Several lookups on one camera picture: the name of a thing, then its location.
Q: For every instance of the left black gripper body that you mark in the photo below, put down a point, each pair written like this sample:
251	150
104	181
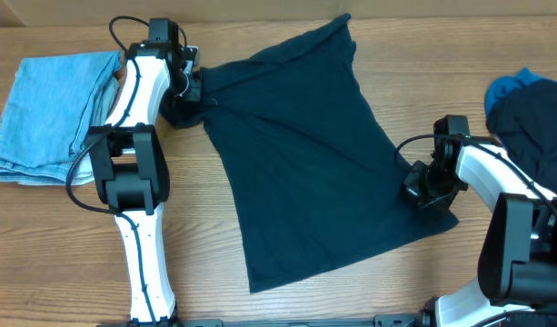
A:
192	89

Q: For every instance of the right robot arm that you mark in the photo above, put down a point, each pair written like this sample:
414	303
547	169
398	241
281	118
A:
516	281

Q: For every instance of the dark navy t-shirt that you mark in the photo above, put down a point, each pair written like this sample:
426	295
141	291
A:
315	180

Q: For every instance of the folded light blue jeans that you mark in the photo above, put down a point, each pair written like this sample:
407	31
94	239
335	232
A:
53	102

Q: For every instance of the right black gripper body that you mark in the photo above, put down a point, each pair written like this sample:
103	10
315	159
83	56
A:
423	187

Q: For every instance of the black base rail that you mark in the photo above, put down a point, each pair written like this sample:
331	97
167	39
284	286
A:
296	322

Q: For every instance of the blue garment under pile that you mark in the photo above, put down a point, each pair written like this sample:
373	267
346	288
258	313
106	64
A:
504	85

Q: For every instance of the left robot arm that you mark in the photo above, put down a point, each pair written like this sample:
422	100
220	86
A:
130	171

